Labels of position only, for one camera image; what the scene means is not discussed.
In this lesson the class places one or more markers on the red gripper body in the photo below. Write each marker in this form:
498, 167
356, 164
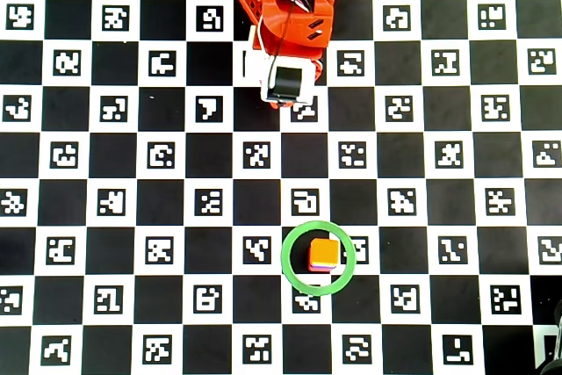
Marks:
287, 81

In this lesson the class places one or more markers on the orange cube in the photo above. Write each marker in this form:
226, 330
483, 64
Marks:
324, 251

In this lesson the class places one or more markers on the checkerboard marker mat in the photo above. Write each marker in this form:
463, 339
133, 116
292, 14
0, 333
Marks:
131, 217

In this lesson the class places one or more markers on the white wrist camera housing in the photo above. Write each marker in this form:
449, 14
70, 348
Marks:
263, 72

